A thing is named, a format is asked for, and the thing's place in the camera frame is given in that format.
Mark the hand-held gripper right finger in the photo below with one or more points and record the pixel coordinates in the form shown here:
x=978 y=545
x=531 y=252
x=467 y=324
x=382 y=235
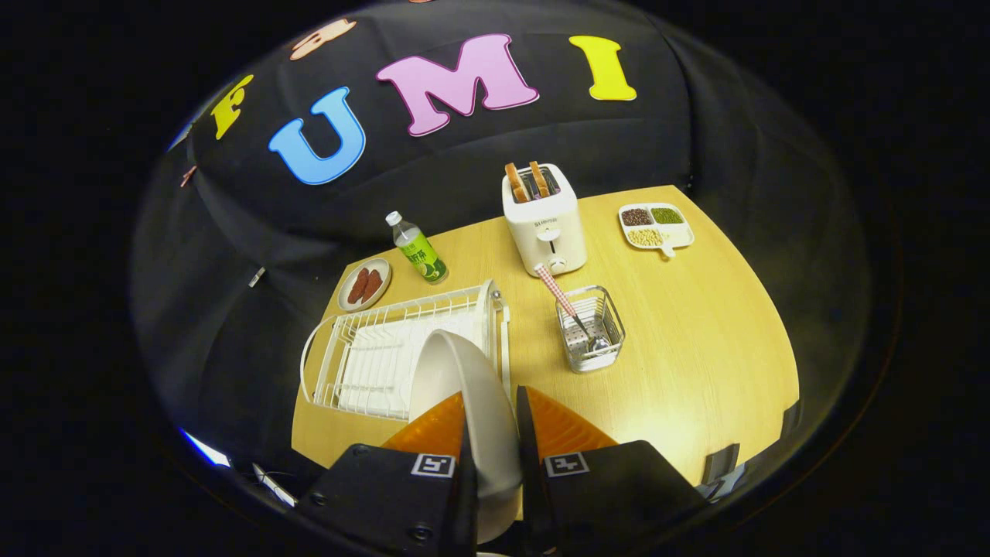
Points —
x=530 y=480

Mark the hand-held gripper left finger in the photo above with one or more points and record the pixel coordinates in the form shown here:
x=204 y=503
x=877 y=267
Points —
x=469 y=510

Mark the white plate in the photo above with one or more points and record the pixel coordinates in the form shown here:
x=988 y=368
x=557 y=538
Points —
x=472 y=387

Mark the white divided dish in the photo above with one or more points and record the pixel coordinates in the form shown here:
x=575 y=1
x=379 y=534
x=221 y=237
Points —
x=681 y=234

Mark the white ribbed drain tray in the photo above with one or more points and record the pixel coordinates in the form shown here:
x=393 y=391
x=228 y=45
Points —
x=379 y=363

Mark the brown sausage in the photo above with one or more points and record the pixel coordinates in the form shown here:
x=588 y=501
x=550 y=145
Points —
x=372 y=285
x=358 y=286

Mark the white toaster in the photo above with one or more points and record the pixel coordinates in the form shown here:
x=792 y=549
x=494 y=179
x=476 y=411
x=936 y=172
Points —
x=549 y=232

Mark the green label drink bottle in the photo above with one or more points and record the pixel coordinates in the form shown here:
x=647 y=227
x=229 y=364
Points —
x=421 y=255

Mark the small beige saucer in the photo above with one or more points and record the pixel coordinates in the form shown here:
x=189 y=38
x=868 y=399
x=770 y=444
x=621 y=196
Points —
x=384 y=271

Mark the pile of yellow soybeans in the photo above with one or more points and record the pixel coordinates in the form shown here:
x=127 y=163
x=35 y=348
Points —
x=646 y=237

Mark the pile of red beans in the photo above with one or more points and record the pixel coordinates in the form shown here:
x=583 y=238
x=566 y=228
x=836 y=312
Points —
x=636 y=216

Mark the bread slice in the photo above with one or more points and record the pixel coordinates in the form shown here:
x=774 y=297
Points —
x=540 y=179
x=517 y=184

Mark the pile of green beans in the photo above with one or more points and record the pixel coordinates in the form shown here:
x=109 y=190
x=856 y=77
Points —
x=667 y=215

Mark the black backdrop cloth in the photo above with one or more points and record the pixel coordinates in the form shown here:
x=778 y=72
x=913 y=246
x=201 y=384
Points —
x=464 y=170

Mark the pink clip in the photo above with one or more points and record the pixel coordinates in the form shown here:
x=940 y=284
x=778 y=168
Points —
x=188 y=176

